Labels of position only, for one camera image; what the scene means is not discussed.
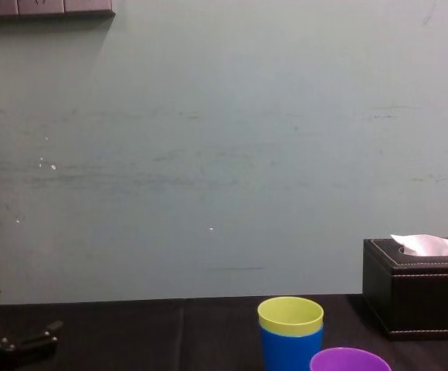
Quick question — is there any white tissue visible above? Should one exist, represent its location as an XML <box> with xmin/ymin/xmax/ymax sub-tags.
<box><xmin>389</xmin><ymin>233</ymin><xmax>448</xmax><ymax>257</ymax></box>

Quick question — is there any black leather tissue box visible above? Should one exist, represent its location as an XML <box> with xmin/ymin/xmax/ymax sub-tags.
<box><xmin>362</xmin><ymin>236</ymin><xmax>448</xmax><ymax>342</ymax></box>

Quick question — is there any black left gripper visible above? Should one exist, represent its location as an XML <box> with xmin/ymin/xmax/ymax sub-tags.
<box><xmin>0</xmin><ymin>288</ymin><xmax>65</xmax><ymax>371</ymax></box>

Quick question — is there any yellow plastic cup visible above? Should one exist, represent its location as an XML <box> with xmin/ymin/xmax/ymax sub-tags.
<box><xmin>257</xmin><ymin>295</ymin><xmax>325</xmax><ymax>339</ymax></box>

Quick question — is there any black table cloth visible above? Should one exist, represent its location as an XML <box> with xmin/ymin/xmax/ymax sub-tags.
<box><xmin>0</xmin><ymin>294</ymin><xmax>448</xmax><ymax>371</ymax></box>

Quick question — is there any dark wall socket panel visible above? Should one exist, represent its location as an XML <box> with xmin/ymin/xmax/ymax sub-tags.
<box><xmin>0</xmin><ymin>0</ymin><xmax>117</xmax><ymax>20</ymax></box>

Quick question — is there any blue plastic cup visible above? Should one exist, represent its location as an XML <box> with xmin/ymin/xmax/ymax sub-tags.
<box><xmin>260</xmin><ymin>322</ymin><xmax>324</xmax><ymax>371</ymax></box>

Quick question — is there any plain pale wall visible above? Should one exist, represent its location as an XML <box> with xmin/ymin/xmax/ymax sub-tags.
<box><xmin>0</xmin><ymin>0</ymin><xmax>448</xmax><ymax>306</ymax></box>

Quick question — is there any purple plastic cup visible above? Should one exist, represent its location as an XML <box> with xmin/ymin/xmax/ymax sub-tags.
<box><xmin>309</xmin><ymin>346</ymin><xmax>393</xmax><ymax>371</ymax></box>

